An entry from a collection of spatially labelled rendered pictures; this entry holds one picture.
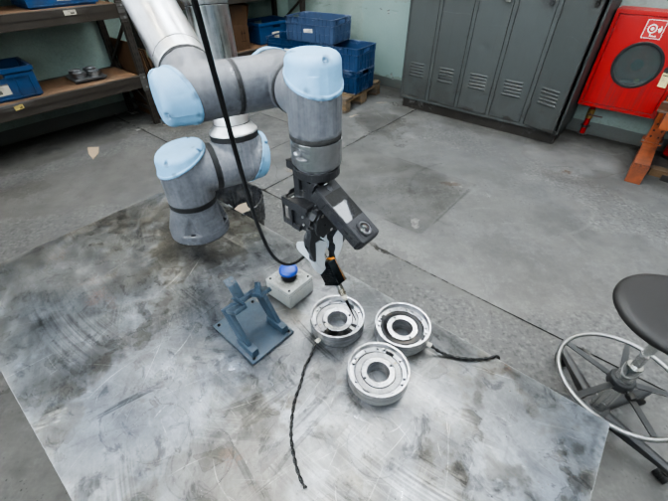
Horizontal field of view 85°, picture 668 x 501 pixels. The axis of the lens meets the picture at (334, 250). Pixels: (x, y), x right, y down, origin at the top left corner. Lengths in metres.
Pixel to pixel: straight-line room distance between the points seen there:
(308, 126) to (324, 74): 0.07
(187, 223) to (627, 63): 3.58
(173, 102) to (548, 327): 1.83
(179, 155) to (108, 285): 0.33
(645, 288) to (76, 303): 1.48
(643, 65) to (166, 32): 3.65
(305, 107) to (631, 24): 3.54
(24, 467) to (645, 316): 2.01
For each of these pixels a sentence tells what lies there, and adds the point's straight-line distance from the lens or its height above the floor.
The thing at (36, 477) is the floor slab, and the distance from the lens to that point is 1.77.
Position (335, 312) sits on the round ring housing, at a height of 0.82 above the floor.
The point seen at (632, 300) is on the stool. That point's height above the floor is 0.62.
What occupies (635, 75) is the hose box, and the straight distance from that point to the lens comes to 3.95.
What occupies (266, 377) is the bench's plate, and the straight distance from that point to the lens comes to 0.69.
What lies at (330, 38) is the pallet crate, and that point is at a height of 0.64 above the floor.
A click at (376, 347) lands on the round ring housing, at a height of 0.83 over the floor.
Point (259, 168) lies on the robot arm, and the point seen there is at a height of 0.96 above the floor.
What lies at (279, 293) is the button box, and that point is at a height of 0.83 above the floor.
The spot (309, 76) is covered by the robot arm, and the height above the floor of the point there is 1.26.
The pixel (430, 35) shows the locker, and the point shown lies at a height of 0.71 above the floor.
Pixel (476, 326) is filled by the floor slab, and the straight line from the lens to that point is 1.88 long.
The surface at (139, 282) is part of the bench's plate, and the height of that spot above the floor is 0.80.
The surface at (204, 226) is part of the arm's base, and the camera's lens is 0.97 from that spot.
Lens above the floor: 1.39
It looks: 40 degrees down
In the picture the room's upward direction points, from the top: straight up
